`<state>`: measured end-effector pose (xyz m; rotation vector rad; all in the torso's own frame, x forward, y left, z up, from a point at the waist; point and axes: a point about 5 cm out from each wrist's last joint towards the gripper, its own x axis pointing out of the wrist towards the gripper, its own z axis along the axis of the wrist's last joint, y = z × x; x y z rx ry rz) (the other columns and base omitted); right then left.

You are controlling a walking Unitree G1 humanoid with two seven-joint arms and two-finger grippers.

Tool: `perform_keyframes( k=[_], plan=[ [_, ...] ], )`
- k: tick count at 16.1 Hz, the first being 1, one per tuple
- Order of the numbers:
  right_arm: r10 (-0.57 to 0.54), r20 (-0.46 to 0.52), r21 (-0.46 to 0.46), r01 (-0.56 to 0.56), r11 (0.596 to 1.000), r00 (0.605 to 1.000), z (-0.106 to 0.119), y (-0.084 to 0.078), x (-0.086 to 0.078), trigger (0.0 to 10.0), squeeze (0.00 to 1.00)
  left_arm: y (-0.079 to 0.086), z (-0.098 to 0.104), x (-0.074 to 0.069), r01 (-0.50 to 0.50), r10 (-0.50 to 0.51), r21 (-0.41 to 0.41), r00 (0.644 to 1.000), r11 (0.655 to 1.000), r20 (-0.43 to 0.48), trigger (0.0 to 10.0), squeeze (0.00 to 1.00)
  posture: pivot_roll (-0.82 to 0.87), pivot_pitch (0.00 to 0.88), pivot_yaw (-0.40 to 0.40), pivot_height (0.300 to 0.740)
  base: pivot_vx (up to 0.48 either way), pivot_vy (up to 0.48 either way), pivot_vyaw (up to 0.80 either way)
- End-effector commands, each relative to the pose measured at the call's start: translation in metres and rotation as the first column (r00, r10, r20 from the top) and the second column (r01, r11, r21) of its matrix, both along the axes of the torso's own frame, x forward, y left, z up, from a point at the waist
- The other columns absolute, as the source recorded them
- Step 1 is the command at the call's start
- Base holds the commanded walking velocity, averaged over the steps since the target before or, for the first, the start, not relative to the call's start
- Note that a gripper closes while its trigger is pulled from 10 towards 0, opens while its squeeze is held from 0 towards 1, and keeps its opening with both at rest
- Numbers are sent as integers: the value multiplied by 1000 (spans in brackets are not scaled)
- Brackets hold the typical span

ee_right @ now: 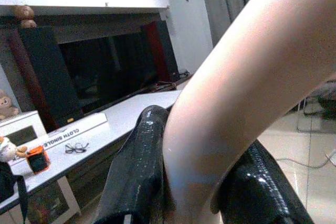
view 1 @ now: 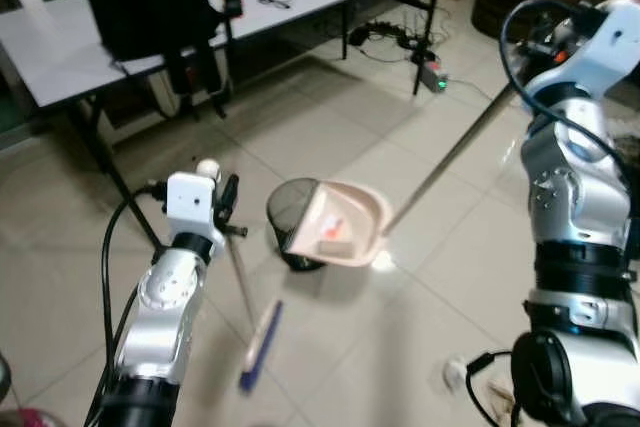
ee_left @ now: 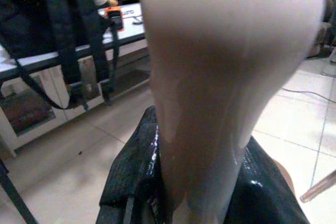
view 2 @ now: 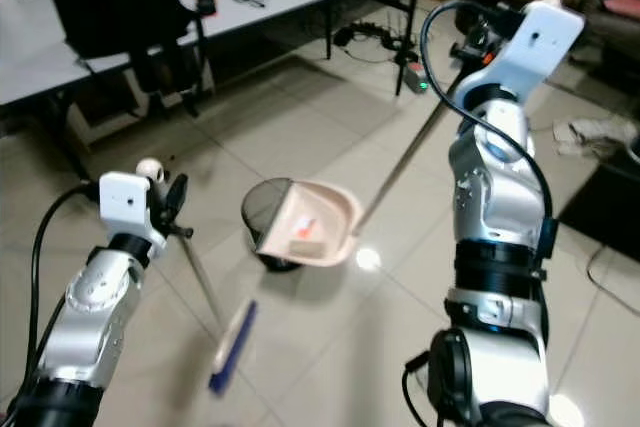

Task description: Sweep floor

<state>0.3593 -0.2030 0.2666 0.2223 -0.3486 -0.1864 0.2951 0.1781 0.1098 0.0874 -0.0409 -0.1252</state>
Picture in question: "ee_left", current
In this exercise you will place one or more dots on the black wrapped left gripper left finger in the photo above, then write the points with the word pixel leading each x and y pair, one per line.
pixel 131 166

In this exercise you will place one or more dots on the black metal frame leg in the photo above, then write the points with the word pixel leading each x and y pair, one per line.
pixel 15 195

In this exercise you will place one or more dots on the black wrapped left gripper right finger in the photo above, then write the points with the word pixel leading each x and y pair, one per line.
pixel 265 197

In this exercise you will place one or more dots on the orange and black device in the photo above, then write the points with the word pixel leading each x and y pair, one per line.
pixel 115 17

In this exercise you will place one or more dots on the translucent brown stick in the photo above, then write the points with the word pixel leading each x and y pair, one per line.
pixel 319 186

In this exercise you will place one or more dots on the white low cabinet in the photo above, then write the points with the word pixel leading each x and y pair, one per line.
pixel 50 98

